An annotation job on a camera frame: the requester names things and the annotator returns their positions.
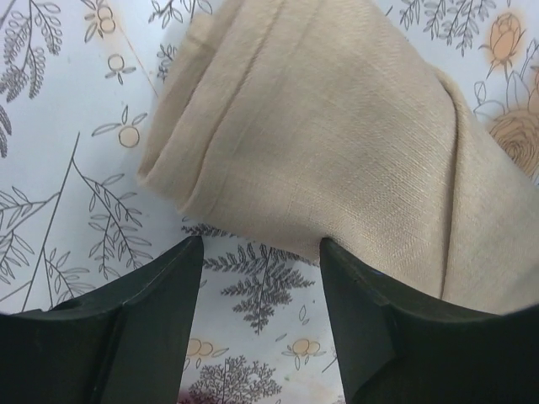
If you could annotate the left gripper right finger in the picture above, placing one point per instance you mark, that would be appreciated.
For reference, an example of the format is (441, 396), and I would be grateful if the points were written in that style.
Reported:
(395, 344)

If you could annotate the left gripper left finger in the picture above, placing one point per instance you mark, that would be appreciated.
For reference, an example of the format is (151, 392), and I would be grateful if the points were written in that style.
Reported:
(124, 342)

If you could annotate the beige linen napkin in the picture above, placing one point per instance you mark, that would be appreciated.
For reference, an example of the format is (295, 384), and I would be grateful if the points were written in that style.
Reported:
(286, 122)

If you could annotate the floral tablecloth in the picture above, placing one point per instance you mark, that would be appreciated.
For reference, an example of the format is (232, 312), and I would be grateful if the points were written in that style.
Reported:
(79, 84)

